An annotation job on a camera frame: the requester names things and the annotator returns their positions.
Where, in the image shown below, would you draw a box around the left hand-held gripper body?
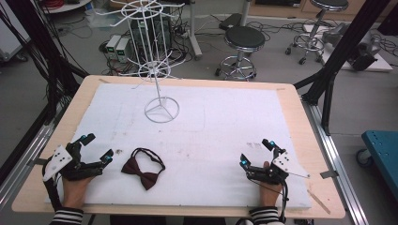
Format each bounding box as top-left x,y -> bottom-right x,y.
41,141 -> 105,183

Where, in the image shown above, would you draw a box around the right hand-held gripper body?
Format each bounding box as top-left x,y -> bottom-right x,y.
247,149 -> 311,186

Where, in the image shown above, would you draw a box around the dark red bow tie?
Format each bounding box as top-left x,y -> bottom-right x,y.
120,147 -> 166,191

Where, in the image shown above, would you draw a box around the white wire display rack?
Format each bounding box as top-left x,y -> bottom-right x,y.
93,0 -> 186,124

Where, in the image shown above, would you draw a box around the person's right hand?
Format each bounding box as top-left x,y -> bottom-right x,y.
258,160 -> 283,208

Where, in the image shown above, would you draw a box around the person's left hand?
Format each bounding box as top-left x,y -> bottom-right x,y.
61,175 -> 95,210

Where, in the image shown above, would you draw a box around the grey tape strip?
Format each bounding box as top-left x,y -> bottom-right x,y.
26,157 -> 49,167
319,170 -> 340,180

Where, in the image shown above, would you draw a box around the white foam mat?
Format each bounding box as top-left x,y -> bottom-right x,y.
45,82 -> 313,210

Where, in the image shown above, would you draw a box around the thin wooden stick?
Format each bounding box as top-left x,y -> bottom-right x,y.
306,188 -> 331,216

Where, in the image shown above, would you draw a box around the person's dark trousers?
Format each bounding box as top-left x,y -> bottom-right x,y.
109,215 -> 227,225

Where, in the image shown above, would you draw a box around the grey bench power supply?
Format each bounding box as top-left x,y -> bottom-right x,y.
105,34 -> 122,60
115,37 -> 131,64

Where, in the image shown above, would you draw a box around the blue cart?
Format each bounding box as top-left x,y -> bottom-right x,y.
356,129 -> 398,201

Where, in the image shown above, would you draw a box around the black round stool chrome base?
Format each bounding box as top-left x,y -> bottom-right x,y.
215,25 -> 267,82

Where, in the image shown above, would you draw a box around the black box on floor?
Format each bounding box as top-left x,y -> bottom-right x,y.
218,12 -> 243,31

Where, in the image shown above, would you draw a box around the black computer tower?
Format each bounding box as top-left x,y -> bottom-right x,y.
130,14 -> 174,64

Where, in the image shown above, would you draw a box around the grey and black machine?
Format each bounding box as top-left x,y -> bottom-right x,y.
322,22 -> 383,71

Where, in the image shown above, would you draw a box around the grey metal table leg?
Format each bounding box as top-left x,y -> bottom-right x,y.
187,0 -> 204,61

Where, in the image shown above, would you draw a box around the round white table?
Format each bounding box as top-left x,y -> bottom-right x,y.
38,0 -> 93,15

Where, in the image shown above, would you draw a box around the white floor board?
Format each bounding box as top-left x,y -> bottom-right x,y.
301,22 -> 394,73

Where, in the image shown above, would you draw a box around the black round stool with castors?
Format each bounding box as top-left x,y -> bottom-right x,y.
284,0 -> 350,66

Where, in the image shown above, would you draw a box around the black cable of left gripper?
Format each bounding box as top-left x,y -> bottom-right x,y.
41,164 -> 64,212

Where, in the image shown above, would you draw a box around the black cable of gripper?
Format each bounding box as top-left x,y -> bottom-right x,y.
250,178 -> 290,224
41,164 -> 64,212

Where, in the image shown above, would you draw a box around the aluminium rail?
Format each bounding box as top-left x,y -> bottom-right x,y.
300,97 -> 371,225
0,102 -> 65,204

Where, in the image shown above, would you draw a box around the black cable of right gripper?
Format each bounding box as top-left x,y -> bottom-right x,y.
250,178 -> 290,224

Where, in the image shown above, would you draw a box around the black frame strut with cables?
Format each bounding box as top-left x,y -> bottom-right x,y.
0,0 -> 89,126

